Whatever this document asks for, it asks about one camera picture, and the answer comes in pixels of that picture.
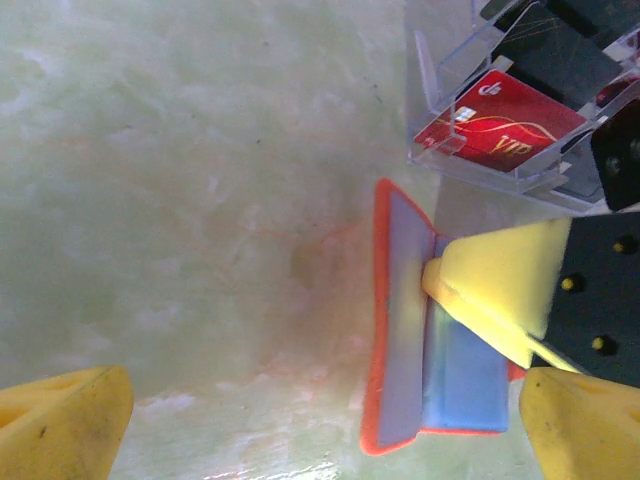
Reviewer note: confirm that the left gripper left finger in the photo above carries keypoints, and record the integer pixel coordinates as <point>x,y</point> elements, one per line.
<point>60,425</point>

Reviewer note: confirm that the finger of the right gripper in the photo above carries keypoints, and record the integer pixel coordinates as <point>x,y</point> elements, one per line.
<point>510,280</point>
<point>480,320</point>

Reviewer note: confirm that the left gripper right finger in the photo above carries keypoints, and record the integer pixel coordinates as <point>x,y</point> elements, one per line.
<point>585,430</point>

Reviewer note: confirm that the orange card holder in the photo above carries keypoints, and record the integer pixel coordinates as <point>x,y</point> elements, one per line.
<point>395,300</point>

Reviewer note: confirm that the red and black packets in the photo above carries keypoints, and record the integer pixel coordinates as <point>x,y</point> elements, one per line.
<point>475,173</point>

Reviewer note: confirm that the red VIP card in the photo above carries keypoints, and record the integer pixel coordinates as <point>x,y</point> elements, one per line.
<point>510,130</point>

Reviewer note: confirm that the black VIP card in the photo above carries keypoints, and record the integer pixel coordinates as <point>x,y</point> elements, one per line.
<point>560,55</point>
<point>600,15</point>

